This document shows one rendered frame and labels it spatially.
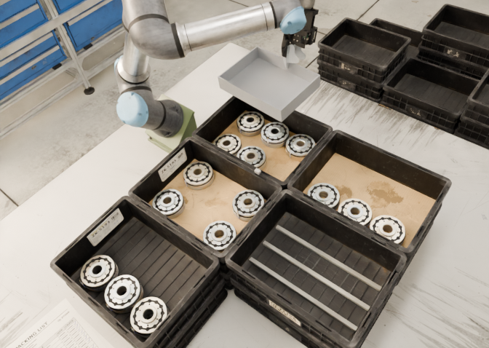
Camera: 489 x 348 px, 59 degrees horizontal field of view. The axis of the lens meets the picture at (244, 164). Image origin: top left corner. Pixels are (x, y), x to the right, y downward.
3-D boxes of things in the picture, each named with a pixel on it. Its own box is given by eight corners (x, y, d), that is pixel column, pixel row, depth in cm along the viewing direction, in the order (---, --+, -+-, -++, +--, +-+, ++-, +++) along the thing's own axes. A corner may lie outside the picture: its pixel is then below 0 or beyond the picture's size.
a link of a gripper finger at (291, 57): (295, 76, 143) (299, 48, 138) (279, 70, 146) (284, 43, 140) (299, 73, 145) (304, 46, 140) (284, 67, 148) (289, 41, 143)
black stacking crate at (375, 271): (228, 279, 128) (223, 261, 119) (285, 210, 142) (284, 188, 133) (348, 364, 110) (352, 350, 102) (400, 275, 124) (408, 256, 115)
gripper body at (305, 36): (303, 51, 137) (310, 12, 130) (280, 43, 141) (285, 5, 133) (315, 44, 142) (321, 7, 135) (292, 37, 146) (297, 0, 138)
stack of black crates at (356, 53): (313, 105, 268) (316, 43, 233) (339, 78, 281) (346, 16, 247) (372, 132, 249) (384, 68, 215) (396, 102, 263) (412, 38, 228)
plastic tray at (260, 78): (220, 88, 148) (217, 76, 144) (257, 57, 156) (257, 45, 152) (281, 121, 135) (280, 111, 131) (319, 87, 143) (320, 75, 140)
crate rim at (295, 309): (223, 263, 121) (222, 260, 119) (284, 191, 135) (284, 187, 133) (351, 354, 103) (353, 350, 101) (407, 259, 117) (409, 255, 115)
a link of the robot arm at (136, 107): (143, 135, 167) (117, 129, 155) (136, 103, 170) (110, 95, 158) (167, 123, 161) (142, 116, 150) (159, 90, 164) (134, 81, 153)
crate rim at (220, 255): (127, 197, 139) (125, 193, 137) (190, 139, 153) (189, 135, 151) (223, 263, 121) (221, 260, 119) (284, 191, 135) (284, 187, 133)
